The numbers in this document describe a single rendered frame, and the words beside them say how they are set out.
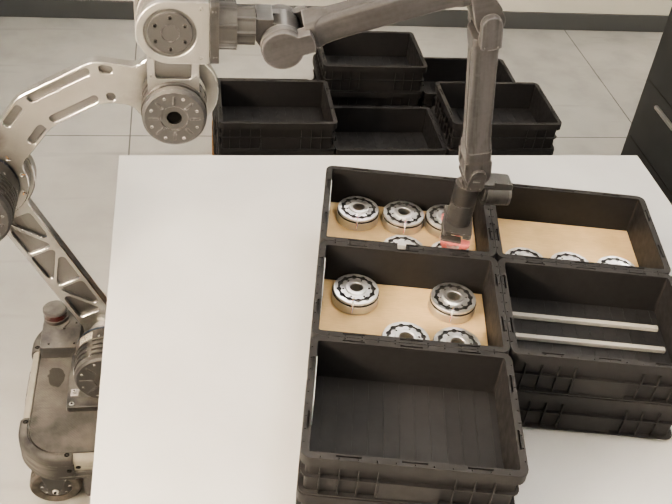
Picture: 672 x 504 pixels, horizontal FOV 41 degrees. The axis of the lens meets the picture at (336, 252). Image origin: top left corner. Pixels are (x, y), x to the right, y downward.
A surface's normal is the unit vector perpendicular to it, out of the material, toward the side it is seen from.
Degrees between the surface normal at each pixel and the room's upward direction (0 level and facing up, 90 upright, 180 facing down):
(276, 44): 96
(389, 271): 90
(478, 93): 97
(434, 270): 90
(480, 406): 0
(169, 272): 0
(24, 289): 0
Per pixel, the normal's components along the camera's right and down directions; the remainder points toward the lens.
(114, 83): 0.14, 0.64
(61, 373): 0.09, -0.77
